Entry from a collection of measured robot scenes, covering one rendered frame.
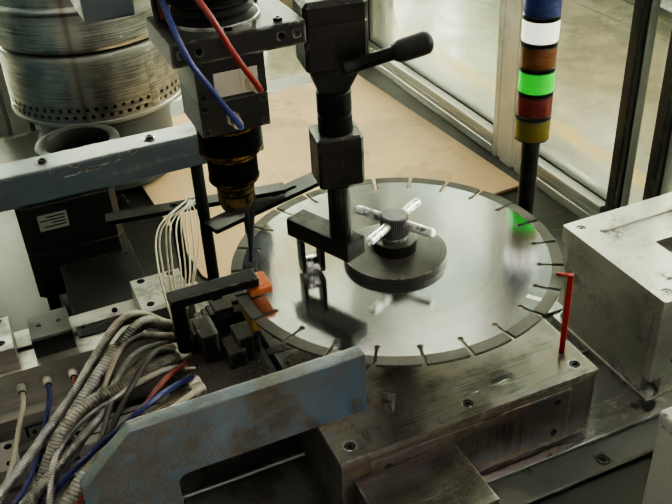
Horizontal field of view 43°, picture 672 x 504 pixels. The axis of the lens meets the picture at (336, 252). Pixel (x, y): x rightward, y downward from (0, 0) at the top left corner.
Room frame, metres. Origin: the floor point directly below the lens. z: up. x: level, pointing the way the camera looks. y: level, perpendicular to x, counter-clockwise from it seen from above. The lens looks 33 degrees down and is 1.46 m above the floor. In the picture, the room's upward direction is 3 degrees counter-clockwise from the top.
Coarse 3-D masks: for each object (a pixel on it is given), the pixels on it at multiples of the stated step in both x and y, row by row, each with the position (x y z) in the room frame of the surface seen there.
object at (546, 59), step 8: (520, 48) 1.00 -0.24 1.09; (528, 48) 0.98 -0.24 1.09; (536, 48) 0.97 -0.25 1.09; (544, 48) 0.97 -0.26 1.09; (552, 48) 0.97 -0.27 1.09; (520, 56) 0.99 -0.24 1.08; (528, 56) 0.98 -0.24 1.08; (536, 56) 0.97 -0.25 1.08; (544, 56) 0.97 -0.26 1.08; (552, 56) 0.98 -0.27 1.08; (520, 64) 0.99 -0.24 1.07; (528, 64) 0.98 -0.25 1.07; (536, 64) 0.97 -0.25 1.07; (544, 64) 0.97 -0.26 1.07; (552, 64) 0.98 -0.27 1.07
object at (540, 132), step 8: (520, 120) 0.98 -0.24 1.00; (544, 120) 0.98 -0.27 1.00; (520, 128) 0.98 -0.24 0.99; (528, 128) 0.97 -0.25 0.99; (536, 128) 0.97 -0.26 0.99; (544, 128) 0.98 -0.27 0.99; (520, 136) 0.98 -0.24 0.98; (528, 136) 0.97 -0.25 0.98; (536, 136) 0.97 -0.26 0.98; (544, 136) 0.98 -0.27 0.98
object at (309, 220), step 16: (336, 192) 0.70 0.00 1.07; (336, 208) 0.70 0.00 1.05; (288, 224) 0.75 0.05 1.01; (304, 224) 0.73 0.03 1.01; (320, 224) 0.73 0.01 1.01; (336, 224) 0.70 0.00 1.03; (304, 240) 0.73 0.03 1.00; (320, 240) 0.71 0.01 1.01; (336, 240) 0.70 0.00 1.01; (352, 240) 0.70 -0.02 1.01; (304, 256) 0.73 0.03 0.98; (320, 256) 0.73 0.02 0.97; (336, 256) 0.70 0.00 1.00; (352, 256) 0.69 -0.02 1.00; (304, 272) 0.73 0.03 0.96
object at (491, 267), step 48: (384, 192) 0.90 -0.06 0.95; (432, 192) 0.90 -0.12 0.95; (288, 240) 0.81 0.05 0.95; (480, 240) 0.78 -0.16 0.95; (528, 240) 0.78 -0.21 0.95; (288, 288) 0.72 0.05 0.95; (336, 288) 0.71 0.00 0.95; (384, 288) 0.71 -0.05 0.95; (432, 288) 0.70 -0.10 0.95; (480, 288) 0.70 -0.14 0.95; (528, 288) 0.69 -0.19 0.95; (336, 336) 0.63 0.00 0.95; (384, 336) 0.63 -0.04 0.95; (432, 336) 0.62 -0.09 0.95; (480, 336) 0.62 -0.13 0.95
